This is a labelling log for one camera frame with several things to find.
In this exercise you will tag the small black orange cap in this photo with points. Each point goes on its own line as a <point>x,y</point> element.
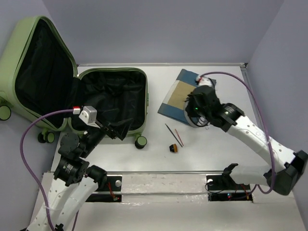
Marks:
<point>173,148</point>

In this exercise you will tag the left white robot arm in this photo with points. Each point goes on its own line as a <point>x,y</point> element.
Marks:
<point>74,179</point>

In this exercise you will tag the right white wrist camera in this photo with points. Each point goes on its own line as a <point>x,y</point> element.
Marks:
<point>204,81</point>

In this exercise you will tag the green hard-shell suitcase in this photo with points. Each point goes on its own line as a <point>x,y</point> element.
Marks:
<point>39,75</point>

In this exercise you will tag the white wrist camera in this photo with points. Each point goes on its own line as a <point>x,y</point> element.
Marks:
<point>88,116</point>
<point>204,81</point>

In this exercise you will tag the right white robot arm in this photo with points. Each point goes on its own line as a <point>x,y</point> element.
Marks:
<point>284,166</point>

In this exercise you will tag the white and black item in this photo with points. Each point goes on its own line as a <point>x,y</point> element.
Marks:
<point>195,118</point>

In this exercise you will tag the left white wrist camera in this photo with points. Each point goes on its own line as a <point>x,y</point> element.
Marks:
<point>88,116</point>

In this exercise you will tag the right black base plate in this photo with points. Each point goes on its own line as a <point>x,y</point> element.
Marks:
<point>220,189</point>

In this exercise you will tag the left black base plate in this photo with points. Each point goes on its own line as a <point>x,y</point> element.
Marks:
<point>109,192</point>

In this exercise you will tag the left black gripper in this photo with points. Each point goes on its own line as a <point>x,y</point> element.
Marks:
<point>121,128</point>

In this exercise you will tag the blue and tan cloth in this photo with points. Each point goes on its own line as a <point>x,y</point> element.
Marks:
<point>173,104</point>

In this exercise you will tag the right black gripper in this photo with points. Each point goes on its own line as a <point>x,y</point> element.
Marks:
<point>192,98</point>

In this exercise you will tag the white front cover board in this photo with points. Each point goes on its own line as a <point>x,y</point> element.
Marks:
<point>189,212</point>

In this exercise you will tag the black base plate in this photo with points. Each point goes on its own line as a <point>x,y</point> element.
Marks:
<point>220,189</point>
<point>109,192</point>

